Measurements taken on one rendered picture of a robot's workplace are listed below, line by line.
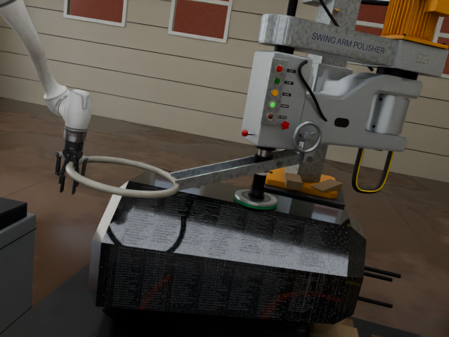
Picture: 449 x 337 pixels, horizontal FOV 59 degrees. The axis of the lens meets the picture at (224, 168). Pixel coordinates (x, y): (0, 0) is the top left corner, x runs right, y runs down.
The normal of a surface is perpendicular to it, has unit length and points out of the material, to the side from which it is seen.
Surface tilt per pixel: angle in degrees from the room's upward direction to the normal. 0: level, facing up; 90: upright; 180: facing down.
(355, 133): 90
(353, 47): 90
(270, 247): 45
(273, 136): 90
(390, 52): 90
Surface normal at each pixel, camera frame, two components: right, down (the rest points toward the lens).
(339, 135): 0.32, 0.29
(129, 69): -0.17, 0.22
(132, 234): 0.00, -0.52
